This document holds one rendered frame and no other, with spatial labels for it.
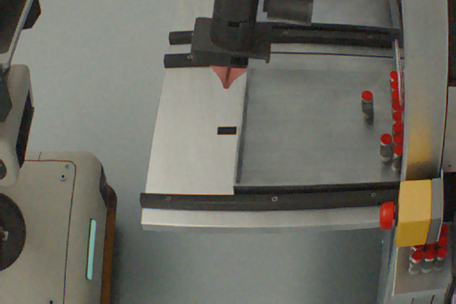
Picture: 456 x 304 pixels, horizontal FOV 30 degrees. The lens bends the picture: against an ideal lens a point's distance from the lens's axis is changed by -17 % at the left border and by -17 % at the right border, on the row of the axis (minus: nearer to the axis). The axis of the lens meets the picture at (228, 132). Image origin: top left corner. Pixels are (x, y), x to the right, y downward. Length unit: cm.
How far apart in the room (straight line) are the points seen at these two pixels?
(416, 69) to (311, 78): 49
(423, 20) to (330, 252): 143
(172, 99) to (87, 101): 128
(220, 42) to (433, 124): 31
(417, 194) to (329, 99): 37
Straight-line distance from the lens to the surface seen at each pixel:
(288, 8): 119
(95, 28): 308
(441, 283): 134
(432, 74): 113
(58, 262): 217
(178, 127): 154
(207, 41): 126
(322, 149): 149
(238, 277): 240
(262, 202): 141
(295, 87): 157
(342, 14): 169
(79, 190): 228
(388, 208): 125
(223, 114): 155
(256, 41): 127
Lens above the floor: 204
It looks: 50 degrees down
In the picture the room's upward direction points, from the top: 10 degrees counter-clockwise
